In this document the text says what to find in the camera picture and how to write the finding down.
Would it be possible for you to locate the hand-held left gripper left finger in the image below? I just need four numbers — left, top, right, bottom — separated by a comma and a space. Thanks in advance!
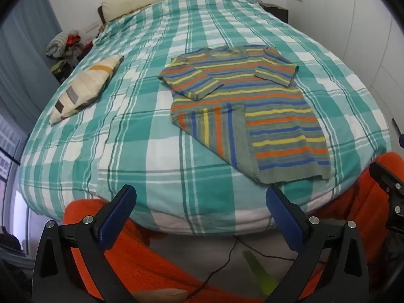
32, 185, 138, 303

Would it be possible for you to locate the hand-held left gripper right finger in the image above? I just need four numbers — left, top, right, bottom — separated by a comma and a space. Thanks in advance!
265, 185, 370, 303

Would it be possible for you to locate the striped knitted sweater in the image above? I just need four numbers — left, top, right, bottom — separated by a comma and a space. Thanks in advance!
158, 45, 330, 184

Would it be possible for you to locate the pile of dark clothes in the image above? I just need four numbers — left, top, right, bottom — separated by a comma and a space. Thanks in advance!
50, 39, 97, 83

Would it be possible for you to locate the person's left hand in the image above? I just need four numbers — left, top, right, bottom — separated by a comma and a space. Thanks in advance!
134, 288, 188, 303

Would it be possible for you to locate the orange fleece clothing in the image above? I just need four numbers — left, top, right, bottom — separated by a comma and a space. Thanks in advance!
63, 152, 404, 303

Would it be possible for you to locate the green plastic object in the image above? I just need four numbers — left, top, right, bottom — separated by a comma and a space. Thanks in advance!
242, 251, 280, 294

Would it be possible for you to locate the green white plaid blanket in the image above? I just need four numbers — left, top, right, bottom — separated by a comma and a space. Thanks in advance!
19, 0, 392, 236

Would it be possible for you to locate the white wardrobe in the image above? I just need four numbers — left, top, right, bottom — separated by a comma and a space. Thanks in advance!
286, 0, 404, 127

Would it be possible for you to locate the window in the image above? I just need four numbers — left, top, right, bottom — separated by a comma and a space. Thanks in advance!
0, 114, 29, 253

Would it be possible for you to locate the striped beige pillow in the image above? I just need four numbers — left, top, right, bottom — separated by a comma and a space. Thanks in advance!
49, 55, 124, 125

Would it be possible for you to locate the dark nightstand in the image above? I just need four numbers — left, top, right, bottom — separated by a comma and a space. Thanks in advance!
260, 3, 289, 22

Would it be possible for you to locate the grey knitted garment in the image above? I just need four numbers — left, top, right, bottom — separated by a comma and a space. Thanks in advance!
46, 32, 69, 58

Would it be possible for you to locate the grey blue curtain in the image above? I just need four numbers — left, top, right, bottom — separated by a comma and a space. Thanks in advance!
0, 0, 62, 133

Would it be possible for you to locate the black cable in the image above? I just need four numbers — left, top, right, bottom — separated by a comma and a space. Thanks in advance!
186, 235, 300, 300

